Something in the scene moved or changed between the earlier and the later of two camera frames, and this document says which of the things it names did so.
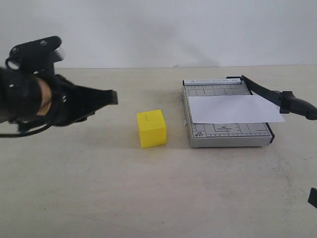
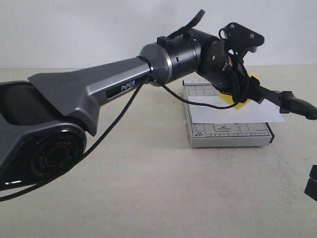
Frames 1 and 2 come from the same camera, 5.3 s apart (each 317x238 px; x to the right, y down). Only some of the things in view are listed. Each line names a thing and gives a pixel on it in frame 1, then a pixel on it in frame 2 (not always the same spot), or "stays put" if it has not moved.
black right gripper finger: (312, 197) -> (311, 188)
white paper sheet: (232, 109) stays put
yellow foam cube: (152, 129) -> (228, 98)
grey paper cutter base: (256, 135) stays put
